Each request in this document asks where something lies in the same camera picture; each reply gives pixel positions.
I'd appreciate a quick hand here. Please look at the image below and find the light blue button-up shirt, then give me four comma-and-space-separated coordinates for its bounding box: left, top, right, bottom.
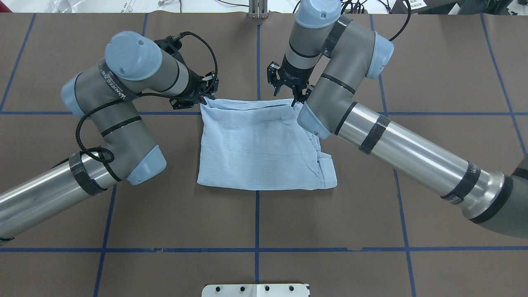
197, 99, 337, 191

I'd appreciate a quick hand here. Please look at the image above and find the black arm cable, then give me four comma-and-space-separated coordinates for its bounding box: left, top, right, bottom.
388, 0, 412, 42
75, 31, 219, 164

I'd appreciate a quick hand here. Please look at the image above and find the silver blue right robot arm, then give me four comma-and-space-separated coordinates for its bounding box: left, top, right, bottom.
266, 0, 528, 239

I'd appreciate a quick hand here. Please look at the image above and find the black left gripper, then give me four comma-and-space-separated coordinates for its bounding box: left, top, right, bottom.
155, 37, 219, 110

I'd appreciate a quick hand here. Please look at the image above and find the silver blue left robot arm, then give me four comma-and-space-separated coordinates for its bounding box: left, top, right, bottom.
1, 31, 219, 245

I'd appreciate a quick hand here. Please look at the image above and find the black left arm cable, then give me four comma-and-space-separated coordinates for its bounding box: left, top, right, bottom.
75, 31, 219, 164

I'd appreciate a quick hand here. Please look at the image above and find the aluminium frame post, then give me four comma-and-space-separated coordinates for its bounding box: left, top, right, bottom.
248, 0, 269, 19

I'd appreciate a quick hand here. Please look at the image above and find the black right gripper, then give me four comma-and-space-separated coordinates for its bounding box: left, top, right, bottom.
266, 61, 314, 108

